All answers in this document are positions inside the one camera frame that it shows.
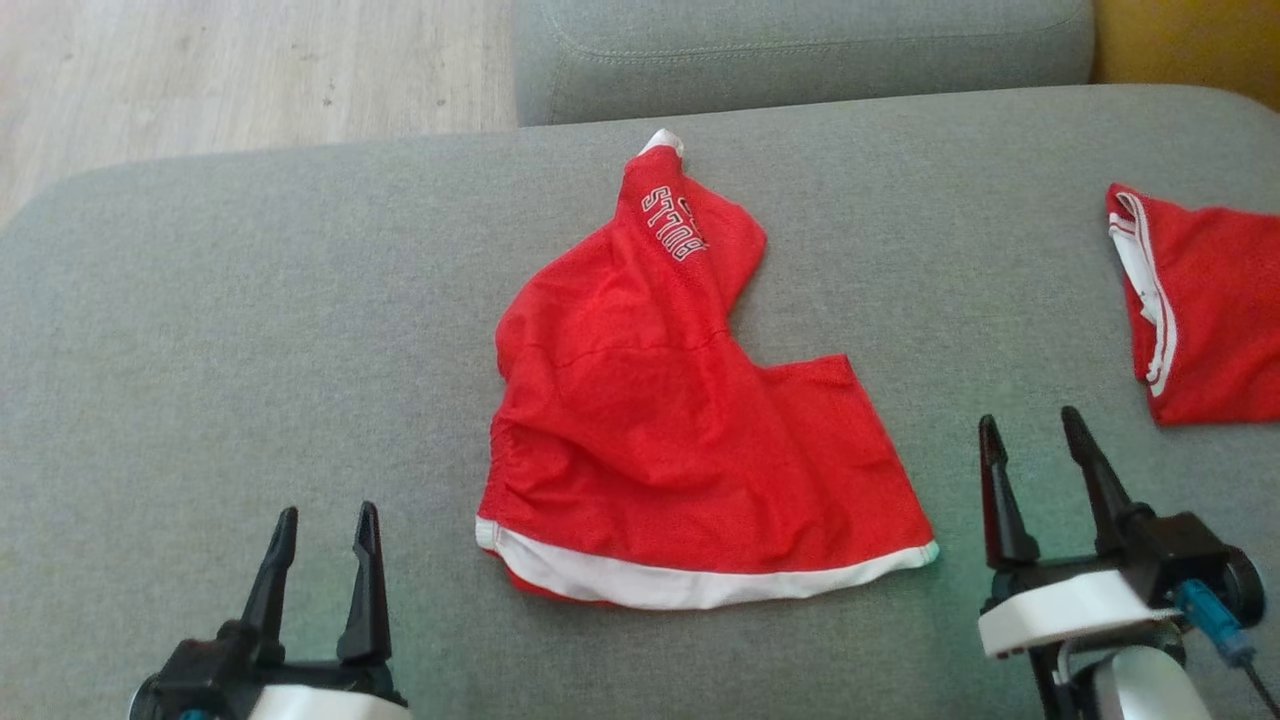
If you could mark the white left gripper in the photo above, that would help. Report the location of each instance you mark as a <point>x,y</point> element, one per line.
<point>300,690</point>

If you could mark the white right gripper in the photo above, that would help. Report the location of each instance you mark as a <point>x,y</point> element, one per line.
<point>1070,605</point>

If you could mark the red Bulls 23 jersey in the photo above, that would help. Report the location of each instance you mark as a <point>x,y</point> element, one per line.
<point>1220,310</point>

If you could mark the red Bulls basketball shorts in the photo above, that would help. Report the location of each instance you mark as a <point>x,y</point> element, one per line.
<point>650,440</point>

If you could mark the grey fabric sofa seat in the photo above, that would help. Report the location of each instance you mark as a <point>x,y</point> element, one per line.
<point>250,330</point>

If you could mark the grey sofa cushion block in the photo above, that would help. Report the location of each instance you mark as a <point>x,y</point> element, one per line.
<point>800,50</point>

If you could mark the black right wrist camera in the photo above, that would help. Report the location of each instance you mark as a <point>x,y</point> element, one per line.
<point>1200,560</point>

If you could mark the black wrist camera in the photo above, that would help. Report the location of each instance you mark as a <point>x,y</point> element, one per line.
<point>165,690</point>
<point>1200,560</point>

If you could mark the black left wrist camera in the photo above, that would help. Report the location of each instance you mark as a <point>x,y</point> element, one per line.
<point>165,690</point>

